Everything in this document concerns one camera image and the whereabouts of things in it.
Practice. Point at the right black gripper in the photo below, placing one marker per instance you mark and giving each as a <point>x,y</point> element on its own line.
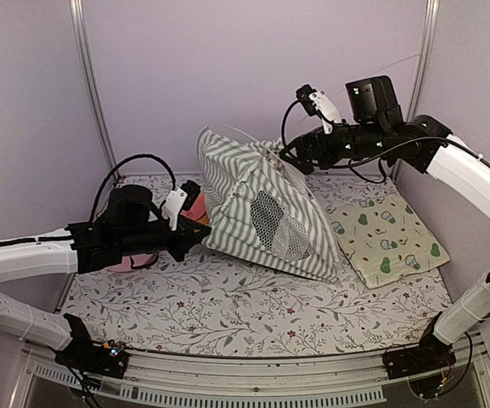
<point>304,150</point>

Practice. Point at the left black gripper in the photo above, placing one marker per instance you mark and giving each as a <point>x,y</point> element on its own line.
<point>187,238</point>

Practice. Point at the striped fabric pet tent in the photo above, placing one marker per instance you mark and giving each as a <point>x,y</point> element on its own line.
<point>261,210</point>

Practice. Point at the avocado print cushion mat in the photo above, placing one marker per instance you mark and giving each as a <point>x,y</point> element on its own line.
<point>384,240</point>

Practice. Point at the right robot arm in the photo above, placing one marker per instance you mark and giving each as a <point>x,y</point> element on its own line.
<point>431,148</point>

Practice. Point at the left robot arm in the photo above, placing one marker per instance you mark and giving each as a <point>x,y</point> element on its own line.
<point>48,254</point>

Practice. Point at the yellow double pet feeder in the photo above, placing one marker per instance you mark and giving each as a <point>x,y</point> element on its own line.
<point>200,217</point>

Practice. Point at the pink bowl in feeder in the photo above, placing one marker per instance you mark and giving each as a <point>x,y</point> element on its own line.
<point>195,206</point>

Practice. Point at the pink round plate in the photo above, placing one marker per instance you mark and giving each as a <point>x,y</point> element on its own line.
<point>131,263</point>

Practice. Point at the floral table cloth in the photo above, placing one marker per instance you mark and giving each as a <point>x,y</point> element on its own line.
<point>217,305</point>

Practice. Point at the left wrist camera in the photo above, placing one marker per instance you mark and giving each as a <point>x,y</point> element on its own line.
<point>178,199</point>

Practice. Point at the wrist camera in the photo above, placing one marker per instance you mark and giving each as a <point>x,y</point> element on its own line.
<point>178,199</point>
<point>316,103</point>

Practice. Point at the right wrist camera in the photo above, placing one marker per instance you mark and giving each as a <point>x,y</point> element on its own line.
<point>316,103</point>

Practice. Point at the right aluminium frame post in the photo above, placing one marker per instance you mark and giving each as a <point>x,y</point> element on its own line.
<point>423,57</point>

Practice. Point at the aluminium frame post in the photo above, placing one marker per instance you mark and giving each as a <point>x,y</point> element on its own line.
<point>423,57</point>
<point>78,21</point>

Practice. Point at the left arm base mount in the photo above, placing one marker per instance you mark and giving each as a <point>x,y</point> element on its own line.
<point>109,359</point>

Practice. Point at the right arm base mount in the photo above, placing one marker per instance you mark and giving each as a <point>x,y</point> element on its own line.
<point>428,355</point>

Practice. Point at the left aluminium frame post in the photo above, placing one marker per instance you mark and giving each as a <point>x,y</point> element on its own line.
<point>78,21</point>

